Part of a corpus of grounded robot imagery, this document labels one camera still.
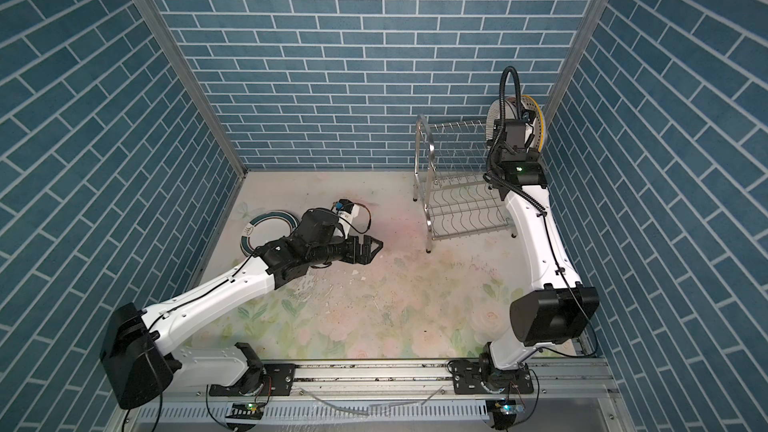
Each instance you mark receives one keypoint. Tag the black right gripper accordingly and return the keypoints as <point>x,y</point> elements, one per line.
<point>530,157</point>

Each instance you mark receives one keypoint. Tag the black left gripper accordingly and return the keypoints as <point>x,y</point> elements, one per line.
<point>364,257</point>

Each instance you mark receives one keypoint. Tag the white plate black striped rim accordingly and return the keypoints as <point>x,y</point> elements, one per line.
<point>493,115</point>

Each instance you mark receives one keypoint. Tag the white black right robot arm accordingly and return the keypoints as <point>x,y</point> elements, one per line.
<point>558,306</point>

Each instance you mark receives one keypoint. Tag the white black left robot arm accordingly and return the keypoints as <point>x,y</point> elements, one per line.
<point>141,353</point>

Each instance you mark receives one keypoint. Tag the stainless steel dish rack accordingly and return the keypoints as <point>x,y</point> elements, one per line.
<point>462,192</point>

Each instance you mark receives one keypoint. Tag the yellow rimmed rear plate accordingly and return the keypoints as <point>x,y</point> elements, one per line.
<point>536,124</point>

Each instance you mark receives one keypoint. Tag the left base circuit board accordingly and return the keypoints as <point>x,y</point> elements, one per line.
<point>249,411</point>

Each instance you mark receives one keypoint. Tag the base circuit board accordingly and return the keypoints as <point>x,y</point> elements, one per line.
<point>249,411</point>
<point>504,413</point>

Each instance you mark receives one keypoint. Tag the right base circuit board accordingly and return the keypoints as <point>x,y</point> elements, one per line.
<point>504,413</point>

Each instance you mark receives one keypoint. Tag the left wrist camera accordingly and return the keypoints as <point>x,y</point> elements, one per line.
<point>321,226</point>

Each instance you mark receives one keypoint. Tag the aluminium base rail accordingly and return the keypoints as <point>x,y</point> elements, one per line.
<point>567,395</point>

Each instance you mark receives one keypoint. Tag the aluminium right corner post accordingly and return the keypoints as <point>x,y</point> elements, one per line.
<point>584,33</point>

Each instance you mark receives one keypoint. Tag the aluminium corner post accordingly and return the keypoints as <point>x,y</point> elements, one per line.
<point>584,33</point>
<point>170,48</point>

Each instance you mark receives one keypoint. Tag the aluminium left corner post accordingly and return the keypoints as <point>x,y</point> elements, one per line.
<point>170,48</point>

